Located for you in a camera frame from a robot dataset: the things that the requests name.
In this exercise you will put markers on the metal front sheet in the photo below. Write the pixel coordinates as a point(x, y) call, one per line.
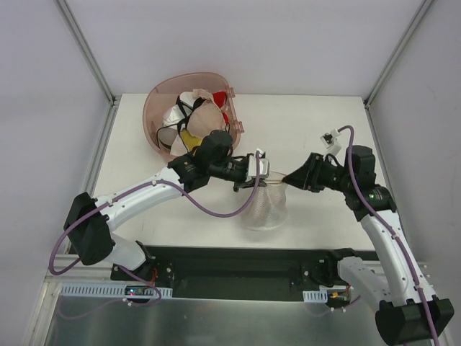
point(64, 320)

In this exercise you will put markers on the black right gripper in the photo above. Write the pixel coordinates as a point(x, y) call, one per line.
point(314, 171)

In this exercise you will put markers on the pink translucent plastic basket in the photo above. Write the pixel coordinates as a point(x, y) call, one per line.
point(164, 96)

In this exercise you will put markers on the aluminium frame post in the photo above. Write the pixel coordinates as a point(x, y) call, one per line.
point(413, 26)
point(82, 44)

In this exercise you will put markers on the white bra black trim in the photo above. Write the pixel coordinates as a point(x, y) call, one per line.
point(175, 120)

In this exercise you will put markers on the white mesh laundry bag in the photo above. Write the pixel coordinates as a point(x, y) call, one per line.
point(267, 210)

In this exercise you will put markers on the right white cable duct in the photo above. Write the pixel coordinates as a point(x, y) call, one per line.
point(315, 296)

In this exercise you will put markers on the yellow bra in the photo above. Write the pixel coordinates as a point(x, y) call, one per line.
point(189, 140)

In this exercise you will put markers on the left white cable duct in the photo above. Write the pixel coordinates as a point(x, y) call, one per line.
point(96, 290)

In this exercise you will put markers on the left aluminium frame post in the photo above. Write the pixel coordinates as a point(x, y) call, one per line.
point(82, 44)

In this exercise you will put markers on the white cable duct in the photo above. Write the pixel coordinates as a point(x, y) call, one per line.
point(315, 296)
point(96, 290)

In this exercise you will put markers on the red bra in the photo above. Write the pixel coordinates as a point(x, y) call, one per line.
point(220, 99)

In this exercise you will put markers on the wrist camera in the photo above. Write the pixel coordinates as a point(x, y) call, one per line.
point(258, 165)
point(331, 142)

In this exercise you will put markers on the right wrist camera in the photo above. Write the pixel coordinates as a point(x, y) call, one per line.
point(331, 142)

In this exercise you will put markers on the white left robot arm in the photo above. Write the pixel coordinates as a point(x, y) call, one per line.
point(91, 222)

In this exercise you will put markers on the right aluminium frame post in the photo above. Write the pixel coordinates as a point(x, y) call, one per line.
point(413, 26)

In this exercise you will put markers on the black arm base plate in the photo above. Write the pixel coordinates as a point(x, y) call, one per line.
point(247, 274)

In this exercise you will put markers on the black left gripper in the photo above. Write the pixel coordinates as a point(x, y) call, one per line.
point(245, 171)

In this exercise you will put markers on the front aluminium frame rail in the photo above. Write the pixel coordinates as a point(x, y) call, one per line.
point(98, 273)

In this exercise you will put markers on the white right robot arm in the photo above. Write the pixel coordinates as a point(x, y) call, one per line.
point(407, 309)

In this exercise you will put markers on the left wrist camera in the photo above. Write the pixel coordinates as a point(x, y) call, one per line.
point(258, 165)

